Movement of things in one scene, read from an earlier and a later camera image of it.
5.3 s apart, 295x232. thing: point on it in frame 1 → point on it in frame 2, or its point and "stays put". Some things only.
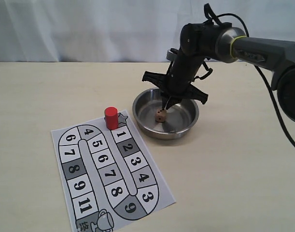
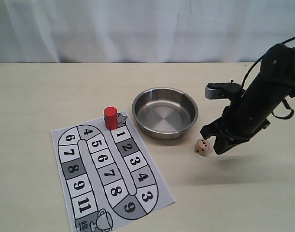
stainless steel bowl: (181, 117) stays put
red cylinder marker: (111, 114) stays put
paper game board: (110, 181) stays put
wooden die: (161, 115) → (202, 147)
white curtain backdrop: (122, 31) stays put
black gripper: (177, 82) → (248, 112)
